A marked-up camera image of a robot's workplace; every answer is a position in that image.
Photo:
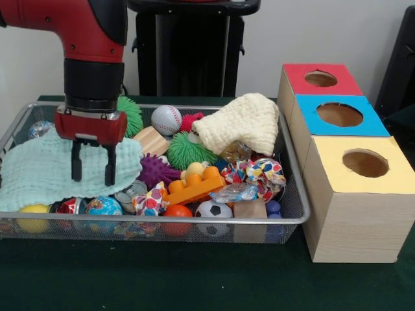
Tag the green spiky rubber ball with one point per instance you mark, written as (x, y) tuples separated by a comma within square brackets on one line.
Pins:
[(189, 150), (133, 113)]

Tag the black upright panel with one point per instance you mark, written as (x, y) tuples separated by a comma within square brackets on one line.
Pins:
[(400, 64)]

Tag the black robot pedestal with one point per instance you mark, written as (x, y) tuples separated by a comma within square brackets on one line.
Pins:
[(194, 48)]

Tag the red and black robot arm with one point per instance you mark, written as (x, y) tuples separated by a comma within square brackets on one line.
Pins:
[(90, 32)]

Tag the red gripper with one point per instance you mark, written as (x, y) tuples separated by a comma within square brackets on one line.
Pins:
[(90, 128)]

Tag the orange plastic building block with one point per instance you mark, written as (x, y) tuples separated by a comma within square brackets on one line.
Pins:
[(194, 186)]

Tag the cream muslin cloth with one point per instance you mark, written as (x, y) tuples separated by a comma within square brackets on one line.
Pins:
[(246, 123)]

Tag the purple spiky ball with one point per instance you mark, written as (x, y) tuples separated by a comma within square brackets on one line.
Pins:
[(155, 171)]

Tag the white baseball with red stitching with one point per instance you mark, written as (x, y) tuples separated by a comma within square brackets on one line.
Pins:
[(166, 120)]

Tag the mint green muslin cloth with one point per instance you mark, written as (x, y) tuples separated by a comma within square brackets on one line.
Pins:
[(39, 168)]

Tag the dark green table cloth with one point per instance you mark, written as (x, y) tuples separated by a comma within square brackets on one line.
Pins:
[(194, 278)]

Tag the wooden box with three holes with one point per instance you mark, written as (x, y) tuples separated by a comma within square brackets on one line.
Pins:
[(356, 226)]

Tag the crumpled colourful patterned paper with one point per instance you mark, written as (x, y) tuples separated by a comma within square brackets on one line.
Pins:
[(259, 173)]

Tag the striped light wooden block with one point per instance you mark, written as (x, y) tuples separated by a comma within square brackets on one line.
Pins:
[(151, 141)]

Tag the small black and white football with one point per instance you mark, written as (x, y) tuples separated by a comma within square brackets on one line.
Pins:
[(214, 212)]

